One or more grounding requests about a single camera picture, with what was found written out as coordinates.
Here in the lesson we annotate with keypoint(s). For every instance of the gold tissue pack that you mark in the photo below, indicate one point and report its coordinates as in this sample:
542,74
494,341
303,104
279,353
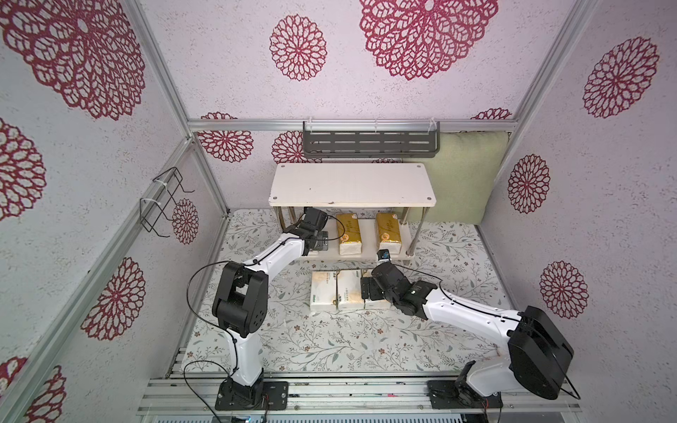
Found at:
348,228
388,233

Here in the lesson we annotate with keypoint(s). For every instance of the white two-tier metal-legged shelf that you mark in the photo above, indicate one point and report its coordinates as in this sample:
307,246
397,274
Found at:
356,186

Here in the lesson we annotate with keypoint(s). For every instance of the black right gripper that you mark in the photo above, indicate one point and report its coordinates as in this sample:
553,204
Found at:
370,288

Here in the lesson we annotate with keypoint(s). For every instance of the grey wall-mounted metal rack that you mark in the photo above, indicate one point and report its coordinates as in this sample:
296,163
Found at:
369,144

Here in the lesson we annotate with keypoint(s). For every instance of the green fabric cushion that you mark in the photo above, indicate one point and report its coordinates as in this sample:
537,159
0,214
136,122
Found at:
462,174

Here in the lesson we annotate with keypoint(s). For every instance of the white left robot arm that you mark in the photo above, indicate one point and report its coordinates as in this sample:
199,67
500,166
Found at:
241,301

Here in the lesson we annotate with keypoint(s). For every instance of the white tissue pack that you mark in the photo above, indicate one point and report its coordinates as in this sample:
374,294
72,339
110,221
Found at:
323,294
376,304
349,290

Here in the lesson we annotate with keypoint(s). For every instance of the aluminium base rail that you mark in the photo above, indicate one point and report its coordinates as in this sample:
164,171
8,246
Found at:
300,398

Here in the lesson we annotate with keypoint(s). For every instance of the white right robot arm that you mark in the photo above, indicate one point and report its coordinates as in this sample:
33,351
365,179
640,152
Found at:
538,355

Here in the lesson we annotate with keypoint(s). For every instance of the black wire wall rack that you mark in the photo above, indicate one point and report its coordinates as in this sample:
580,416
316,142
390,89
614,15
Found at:
153,209

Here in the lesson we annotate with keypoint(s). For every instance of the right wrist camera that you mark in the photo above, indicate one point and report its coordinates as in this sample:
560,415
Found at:
383,255

